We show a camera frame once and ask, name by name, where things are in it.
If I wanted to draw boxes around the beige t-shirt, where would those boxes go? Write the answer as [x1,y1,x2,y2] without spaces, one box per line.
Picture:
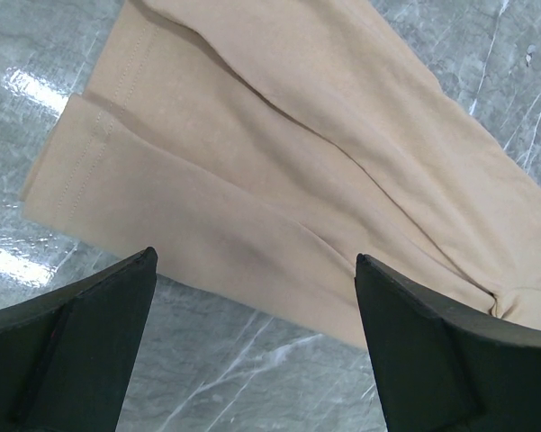
[22,1,541,347]

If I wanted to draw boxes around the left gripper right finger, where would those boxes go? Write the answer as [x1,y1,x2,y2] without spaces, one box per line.
[355,254,541,431]

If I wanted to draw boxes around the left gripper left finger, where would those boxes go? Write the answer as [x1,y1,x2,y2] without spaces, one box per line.
[0,247,158,431]

